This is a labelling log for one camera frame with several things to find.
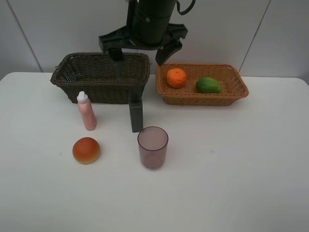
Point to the dark grey rectangular bottle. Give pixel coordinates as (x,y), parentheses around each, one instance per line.
(136,112)

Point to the red orange round bun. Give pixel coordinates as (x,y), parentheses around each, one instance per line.
(86,150)

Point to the orange wicker basket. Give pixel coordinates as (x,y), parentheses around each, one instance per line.
(232,86)

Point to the orange tangerine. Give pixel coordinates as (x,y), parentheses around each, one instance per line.
(176,78)

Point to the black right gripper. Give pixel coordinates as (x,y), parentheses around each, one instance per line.
(147,28)

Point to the green lime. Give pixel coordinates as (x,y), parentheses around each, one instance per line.
(208,85)

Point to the pink bottle white cap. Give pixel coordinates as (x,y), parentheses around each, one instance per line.
(86,110)

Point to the translucent purple plastic cup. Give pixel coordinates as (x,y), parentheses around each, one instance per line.
(153,143)

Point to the dark brown wicker basket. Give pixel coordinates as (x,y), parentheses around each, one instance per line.
(94,73)

